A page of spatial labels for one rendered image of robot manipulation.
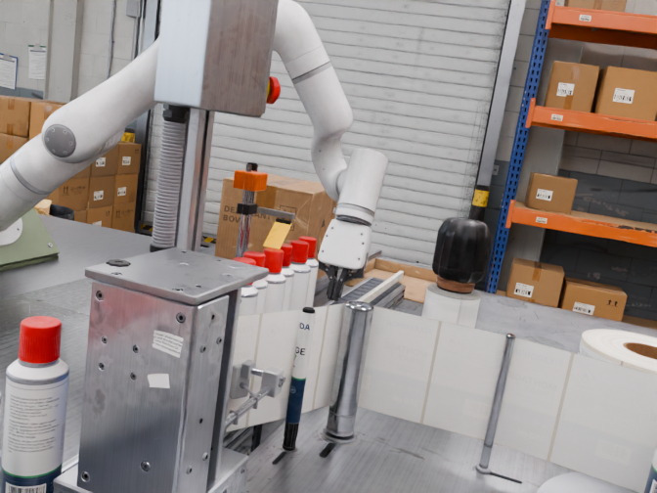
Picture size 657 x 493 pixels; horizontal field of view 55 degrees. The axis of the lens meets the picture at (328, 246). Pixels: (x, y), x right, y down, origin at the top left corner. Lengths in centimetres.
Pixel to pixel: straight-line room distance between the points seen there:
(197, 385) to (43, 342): 14
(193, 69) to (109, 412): 46
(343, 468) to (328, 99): 77
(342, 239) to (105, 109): 58
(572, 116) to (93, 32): 436
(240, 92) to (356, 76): 462
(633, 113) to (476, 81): 126
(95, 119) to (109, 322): 94
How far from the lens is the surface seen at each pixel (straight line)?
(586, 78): 479
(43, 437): 64
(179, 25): 93
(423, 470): 86
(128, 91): 144
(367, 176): 137
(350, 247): 134
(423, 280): 212
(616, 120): 467
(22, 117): 495
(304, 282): 109
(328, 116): 133
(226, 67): 86
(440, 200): 535
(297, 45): 132
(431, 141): 534
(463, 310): 99
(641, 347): 113
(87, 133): 146
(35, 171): 159
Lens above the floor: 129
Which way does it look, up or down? 11 degrees down
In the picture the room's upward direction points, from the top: 8 degrees clockwise
